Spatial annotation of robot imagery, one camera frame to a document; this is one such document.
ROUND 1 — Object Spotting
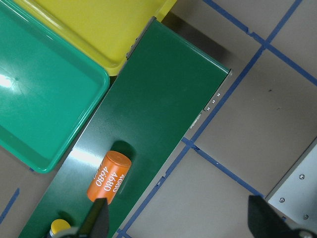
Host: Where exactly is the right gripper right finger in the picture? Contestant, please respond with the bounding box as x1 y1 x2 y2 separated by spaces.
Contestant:
248 195 305 238

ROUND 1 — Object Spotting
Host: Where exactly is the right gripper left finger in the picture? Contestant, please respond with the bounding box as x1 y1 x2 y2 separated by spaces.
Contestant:
75 198 109 238

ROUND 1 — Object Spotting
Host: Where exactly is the yellow push button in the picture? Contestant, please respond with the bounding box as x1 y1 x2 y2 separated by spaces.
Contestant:
46 219 71 238

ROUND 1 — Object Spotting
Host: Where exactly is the orange cylinder with 4680 print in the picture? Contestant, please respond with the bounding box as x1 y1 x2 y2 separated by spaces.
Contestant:
87 151 132 204

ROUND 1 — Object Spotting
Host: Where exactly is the green plastic tray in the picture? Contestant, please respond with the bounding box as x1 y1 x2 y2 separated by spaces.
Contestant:
0 0 109 173

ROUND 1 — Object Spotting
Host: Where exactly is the green conveyor belt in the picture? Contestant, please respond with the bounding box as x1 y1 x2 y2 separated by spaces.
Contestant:
20 19 229 238

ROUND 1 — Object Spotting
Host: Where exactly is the yellow plastic tray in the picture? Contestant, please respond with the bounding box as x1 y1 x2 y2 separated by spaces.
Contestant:
16 0 176 76

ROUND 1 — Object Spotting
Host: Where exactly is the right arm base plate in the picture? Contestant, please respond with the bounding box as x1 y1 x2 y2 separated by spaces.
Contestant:
266 140 317 229

